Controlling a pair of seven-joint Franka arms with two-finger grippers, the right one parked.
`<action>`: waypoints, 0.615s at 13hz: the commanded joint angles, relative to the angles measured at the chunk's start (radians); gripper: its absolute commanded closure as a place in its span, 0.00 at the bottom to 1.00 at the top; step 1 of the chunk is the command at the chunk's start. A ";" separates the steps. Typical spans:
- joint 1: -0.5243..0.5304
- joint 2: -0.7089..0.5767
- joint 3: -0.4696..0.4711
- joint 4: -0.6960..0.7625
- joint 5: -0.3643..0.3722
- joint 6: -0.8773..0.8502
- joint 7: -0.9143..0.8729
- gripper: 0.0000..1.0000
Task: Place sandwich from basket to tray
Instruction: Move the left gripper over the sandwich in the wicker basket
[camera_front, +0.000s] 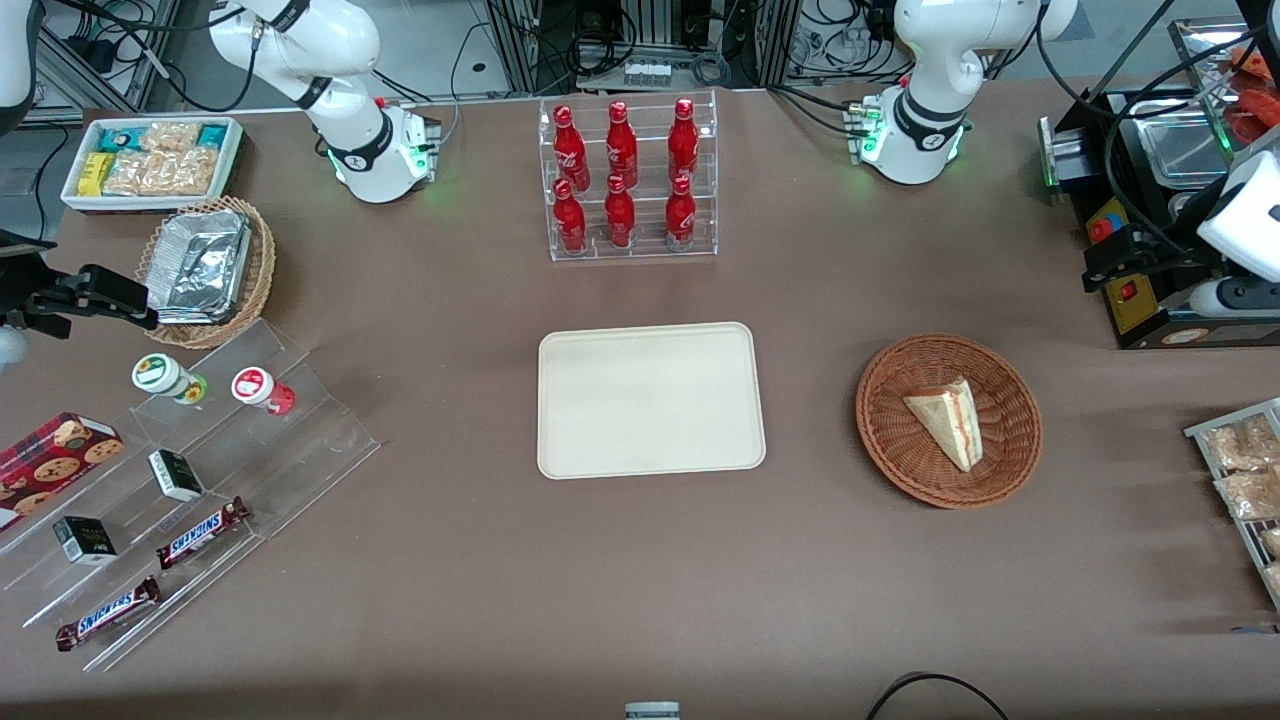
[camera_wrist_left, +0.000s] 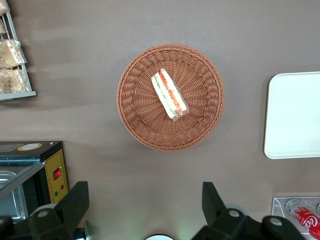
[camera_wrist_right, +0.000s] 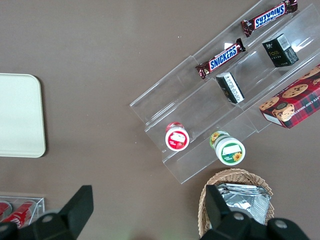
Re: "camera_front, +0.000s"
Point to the black food warmer machine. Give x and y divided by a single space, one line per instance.
1140 320

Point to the teal snack packet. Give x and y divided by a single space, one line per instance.
122 138
213 136

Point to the white power strip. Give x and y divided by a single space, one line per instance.
647 74

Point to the red cola bottle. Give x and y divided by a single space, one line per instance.
572 155
622 150
680 218
620 218
683 145
570 222

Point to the red lid yoghurt cup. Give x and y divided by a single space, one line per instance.
255 387

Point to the clear acrylic bottle rack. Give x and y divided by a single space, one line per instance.
648 225

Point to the aluminium foil tray stack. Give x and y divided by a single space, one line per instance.
200 265

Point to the round brown wicker basket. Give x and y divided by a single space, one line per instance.
900 440

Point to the black power adapter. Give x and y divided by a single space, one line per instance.
92 50

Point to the clear acrylic tiered stand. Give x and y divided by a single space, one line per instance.
310 440

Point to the clear cracker bag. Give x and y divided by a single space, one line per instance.
190 172
170 138
135 173

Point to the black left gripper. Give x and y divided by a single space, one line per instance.
1172 256

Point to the snickers chocolate bar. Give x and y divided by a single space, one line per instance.
200 533
105 613

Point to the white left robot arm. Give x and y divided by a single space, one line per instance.
925 130

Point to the red orange fried food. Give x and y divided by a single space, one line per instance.
1250 105

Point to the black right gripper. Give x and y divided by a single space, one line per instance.
22 300

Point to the beige plastic serving tray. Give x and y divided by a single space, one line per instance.
650 400

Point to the steel warmer pan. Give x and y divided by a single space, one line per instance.
1185 150

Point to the grey rectangular device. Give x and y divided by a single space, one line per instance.
652 711

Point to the small black carton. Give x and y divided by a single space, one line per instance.
175 475
85 540

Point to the white rectangular snack bin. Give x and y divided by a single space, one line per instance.
232 150

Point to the yellow snack packet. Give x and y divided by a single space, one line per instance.
95 175

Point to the triangular sandwich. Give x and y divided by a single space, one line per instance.
950 420

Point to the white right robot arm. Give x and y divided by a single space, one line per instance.
360 150

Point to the clear bag of pastries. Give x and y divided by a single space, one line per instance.
1272 542
1274 580
1240 445
1250 493

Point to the green lid yoghurt cup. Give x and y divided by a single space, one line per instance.
160 375

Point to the red tartan cookie box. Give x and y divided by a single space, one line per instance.
50 465

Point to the light wicker basket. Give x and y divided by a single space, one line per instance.
258 280

